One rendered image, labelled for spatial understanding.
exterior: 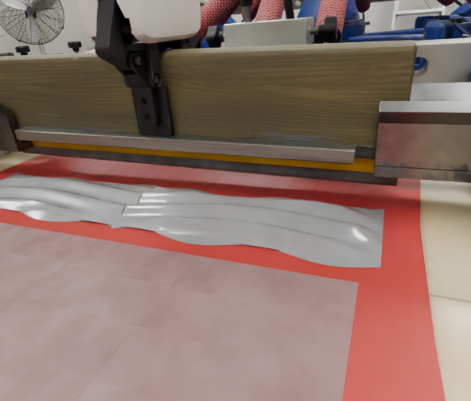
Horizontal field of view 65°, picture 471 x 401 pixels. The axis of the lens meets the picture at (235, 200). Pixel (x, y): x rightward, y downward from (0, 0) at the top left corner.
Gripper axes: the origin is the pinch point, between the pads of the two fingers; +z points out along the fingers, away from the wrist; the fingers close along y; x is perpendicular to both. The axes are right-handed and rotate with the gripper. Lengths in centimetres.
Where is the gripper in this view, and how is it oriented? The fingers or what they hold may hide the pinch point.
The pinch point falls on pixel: (165, 106)
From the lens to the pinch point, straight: 33.5
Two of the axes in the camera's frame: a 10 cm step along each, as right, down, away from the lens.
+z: 0.7, 9.0, 4.4
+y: -3.6, 4.3, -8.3
